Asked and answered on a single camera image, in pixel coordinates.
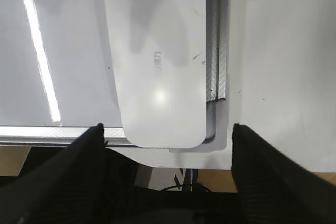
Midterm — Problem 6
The white whiteboard eraser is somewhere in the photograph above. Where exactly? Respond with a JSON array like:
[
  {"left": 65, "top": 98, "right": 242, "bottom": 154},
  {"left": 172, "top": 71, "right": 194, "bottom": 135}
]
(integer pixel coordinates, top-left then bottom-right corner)
[{"left": 104, "top": 0, "right": 206, "bottom": 148}]

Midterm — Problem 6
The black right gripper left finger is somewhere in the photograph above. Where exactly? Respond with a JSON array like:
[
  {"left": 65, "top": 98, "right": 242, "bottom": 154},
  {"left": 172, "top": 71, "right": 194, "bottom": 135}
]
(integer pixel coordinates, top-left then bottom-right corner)
[{"left": 1, "top": 123, "right": 105, "bottom": 223}]

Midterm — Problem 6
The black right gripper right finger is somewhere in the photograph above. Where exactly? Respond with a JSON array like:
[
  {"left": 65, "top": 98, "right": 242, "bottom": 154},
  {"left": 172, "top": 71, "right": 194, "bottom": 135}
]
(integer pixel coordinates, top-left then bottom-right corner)
[{"left": 231, "top": 124, "right": 335, "bottom": 223}]

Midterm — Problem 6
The white whiteboard with aluminium frame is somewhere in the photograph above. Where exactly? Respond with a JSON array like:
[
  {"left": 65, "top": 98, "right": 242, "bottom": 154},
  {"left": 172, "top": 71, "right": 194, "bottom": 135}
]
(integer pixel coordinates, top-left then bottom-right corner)
[{"left": 1, "top": 0, "right": 228, "bottom": 152}]

